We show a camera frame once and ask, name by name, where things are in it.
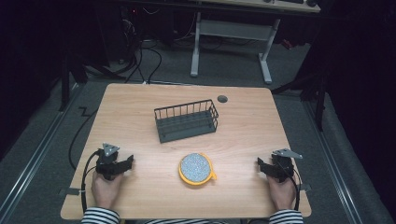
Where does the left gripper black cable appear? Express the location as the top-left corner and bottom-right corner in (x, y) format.
(80, 149), (101, 214)

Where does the black stand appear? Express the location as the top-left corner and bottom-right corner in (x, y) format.
(271, 55), (331, 133)
(58, 52), (125, 112)

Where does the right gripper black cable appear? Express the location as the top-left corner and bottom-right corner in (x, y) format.
(279, 161), (303, 212)

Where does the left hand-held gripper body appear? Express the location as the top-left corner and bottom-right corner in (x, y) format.
(94, 142), (128, 181)

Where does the bundle of black cables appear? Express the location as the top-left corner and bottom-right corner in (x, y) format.
(115, 6), (163, 84)

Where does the white-legged desk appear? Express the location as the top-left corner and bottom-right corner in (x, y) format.
(190, 0), (321, 85)

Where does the black floor cable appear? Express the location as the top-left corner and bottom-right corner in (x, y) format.
(68, 106), (98, 171)

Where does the dark wire basket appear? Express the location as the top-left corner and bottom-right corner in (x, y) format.
(153, 99), (219, 144)

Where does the round yellow scrubbing sponge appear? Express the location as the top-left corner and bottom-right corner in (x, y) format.
(177, 152), (218, 187)

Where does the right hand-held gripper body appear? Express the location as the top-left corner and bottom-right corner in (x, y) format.
(262, 147), (304, 184)

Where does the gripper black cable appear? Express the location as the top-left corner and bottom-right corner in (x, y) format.
(279, 161), (303, 212)
(80, 149), (101, 214)

